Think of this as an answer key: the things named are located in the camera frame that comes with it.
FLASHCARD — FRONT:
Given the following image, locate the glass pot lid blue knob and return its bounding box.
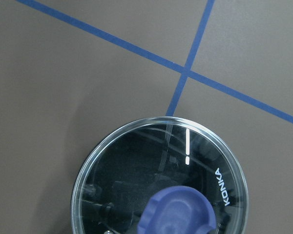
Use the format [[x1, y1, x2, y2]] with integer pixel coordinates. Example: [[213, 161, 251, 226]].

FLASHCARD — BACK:
[[71, 117, 249, 234]]

